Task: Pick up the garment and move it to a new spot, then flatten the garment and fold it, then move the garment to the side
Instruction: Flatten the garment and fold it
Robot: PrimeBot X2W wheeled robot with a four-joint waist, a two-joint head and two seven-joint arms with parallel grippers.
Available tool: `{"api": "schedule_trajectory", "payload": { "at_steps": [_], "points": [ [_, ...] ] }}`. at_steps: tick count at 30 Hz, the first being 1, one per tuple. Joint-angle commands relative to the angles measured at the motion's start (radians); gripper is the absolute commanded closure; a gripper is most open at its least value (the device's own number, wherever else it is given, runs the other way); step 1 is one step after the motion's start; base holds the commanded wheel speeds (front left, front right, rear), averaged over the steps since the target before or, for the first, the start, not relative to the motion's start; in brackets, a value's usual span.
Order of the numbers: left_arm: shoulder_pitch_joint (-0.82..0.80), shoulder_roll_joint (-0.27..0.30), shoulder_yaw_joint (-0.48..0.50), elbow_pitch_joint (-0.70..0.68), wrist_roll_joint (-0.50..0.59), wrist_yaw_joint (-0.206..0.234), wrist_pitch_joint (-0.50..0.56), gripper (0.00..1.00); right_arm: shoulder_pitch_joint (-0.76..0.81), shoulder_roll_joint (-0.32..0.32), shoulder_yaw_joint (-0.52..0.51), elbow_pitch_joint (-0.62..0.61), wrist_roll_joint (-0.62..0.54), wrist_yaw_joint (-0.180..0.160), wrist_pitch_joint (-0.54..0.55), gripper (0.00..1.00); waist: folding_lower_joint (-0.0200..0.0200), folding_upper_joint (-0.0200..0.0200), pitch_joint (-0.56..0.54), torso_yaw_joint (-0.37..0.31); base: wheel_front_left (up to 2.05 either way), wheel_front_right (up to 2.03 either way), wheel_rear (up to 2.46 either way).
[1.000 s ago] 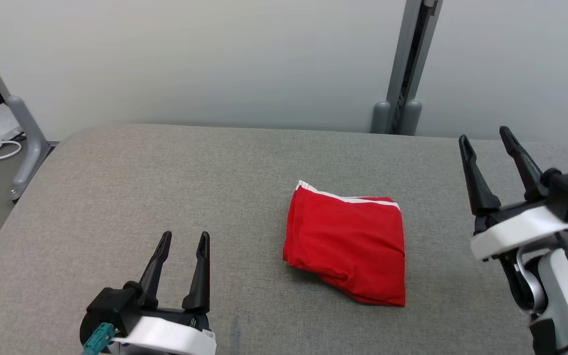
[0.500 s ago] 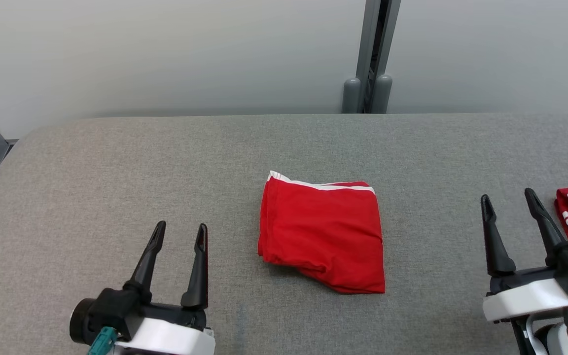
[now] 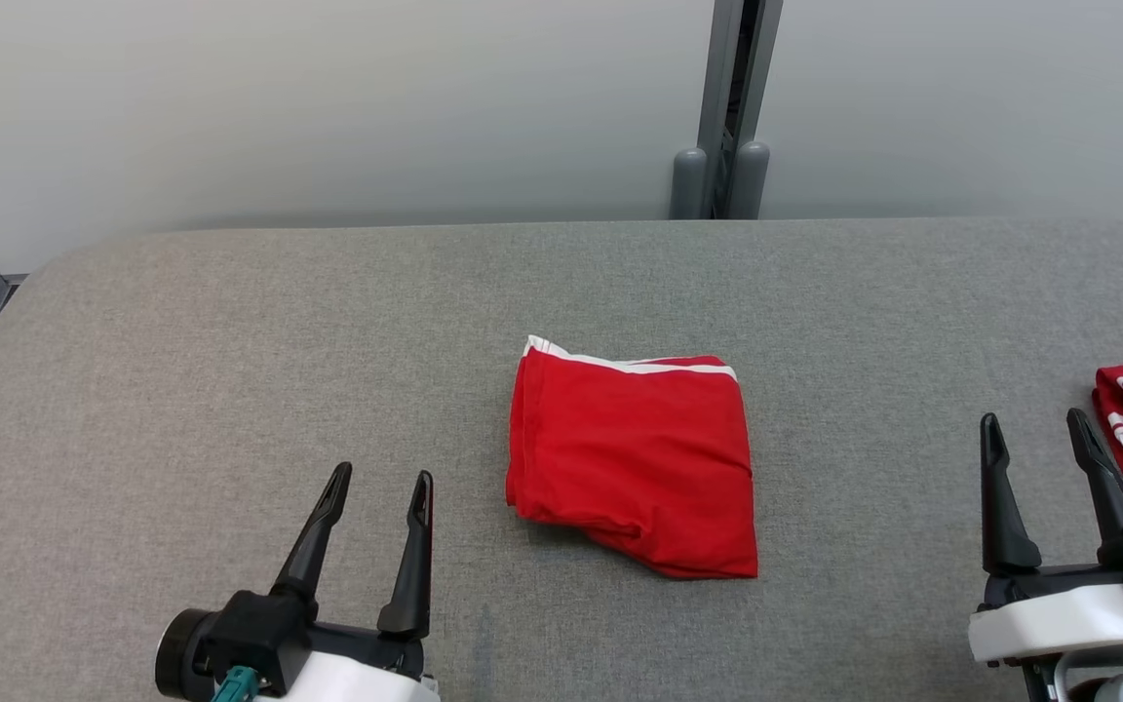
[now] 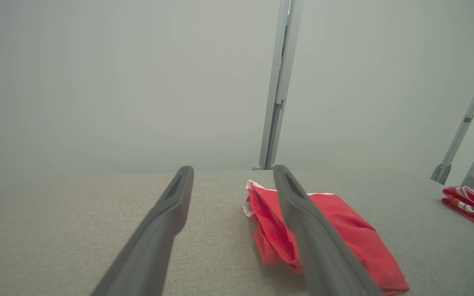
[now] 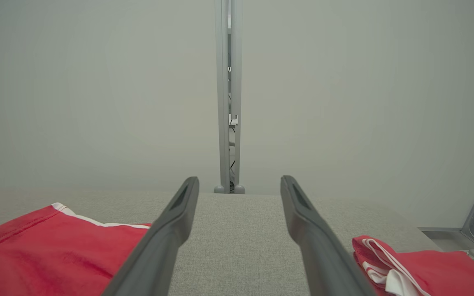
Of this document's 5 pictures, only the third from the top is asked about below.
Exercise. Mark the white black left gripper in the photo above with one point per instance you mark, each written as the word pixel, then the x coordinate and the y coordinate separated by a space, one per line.
pixel 357 678

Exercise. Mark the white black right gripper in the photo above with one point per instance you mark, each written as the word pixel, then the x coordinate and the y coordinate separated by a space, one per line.
pixel 1059 619

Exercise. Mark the red white sports shorts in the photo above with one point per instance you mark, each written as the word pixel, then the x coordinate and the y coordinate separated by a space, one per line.
pixel 639 458

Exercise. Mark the grey metal partition post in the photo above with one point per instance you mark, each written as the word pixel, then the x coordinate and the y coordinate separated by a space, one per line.
pixel 732 97

